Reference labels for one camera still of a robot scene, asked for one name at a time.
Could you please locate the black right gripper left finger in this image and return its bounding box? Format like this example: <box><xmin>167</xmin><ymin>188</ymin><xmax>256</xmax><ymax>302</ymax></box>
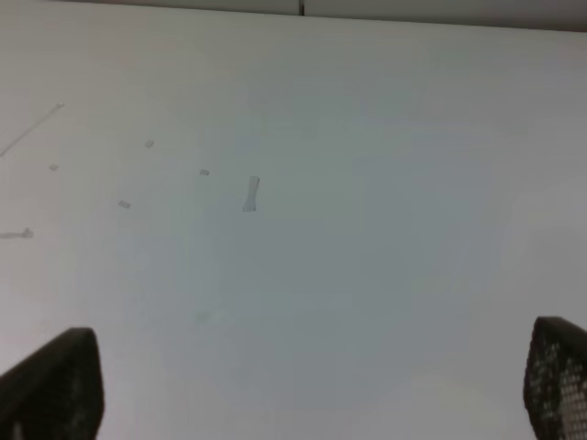
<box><xmin>1</xmin><ymin>327</ymin><xmax>105</xmax><ymax>440</ymax></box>

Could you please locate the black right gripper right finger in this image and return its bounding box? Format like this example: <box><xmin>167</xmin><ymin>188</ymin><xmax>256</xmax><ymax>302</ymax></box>
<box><xmin>523</xmin><ymin>316</ymin><xmax>586</xmax><ymax>440</ymax></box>

